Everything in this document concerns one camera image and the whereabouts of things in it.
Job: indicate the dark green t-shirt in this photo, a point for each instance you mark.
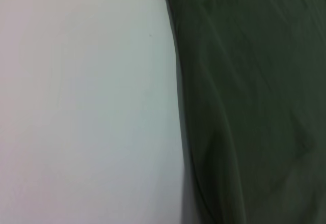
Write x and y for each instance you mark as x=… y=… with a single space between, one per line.
x=254 y=107

